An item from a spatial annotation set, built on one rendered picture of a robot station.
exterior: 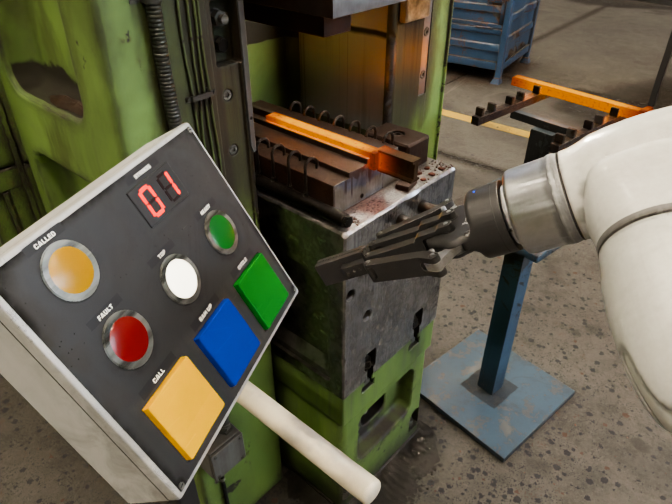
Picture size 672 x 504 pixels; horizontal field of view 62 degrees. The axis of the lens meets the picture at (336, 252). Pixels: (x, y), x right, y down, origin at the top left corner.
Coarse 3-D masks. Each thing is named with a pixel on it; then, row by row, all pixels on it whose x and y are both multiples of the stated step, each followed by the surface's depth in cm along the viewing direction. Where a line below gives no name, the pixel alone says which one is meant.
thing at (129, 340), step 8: (120, 320) 54; (128, 320) 54; (136, 320) 55; (112, 328) 53; (120, 328) 53; (128, 328) 54; (136, 328) 55; (144, 328) 56; (112, 336) 52; (120, 336) 53; (128, 336) 54; (136, 336) 55; (144, 336) 55; (112, 344) 52; (120, 344) 53; (128, 344) 54; (136, 344) 54; (144, 344) 55; (120, 352) 53; (128, 352) 53; (136, 352) 54; (144, 352) 55; (128, 360) 53; (136, 360) 54
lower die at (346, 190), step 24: (264, 120) 124; (312, 120) 126; (264, 144) 118; (288, 144) 116; (312, 144) 116; (384, 144) 115; (264, 168) 115; (312, 168) 109; (336, 168) 107; (360, 168) 107; (312, 192) 108; (336, 192) 104; (360, 192) 110
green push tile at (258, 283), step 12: (252, 264) 72; (264, 264) 74; (240, 276) 71; (252, 276) 72; (264, 276) 74; (276, 276) 76; (240, 288) 69; (252, 288) 71; (264, 288) 73; (276, 288) 75; (252, 300) 70; (264, 300) 72; (276, 300) 74; (252, 312) 71; (264, 312) 72; (276, 312) 74; (264, 324) 71
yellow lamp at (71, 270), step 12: (60, 252) 50; (72, 252) 51; (60, 264) 50; (72, 264) 51; (84, 264) 52; (60, 276) 50; (72, 276) 50; (84, 276) 52; (60, 288) 49; (72, 288) 50; (84, 288) 51
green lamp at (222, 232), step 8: (216, 216) 70; (216, 224) 69; (224, 224) 70; (216, 232) 69; (224, 232) 70; (232, 232) 71; (216, 240) 68; (224, 240) 69; (232, 240) 71; (224, 248) 69
